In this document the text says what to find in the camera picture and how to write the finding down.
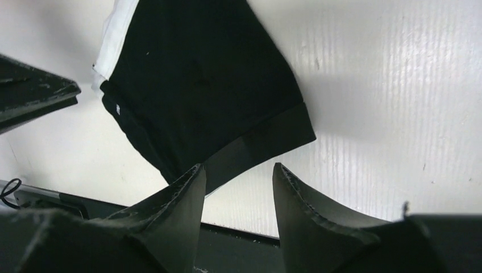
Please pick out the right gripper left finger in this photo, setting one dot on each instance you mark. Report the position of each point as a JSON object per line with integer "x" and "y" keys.
{"x": 158, "y": 234}

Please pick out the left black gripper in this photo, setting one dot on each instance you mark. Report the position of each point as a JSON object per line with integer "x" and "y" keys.
{"x": 28, "y": 93}

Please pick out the black underwear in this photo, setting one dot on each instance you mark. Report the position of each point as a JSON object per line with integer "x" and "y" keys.
{"x": 192, "y": 82}

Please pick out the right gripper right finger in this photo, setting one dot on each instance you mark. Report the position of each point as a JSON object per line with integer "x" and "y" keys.
{"x": 318, "y": 234}

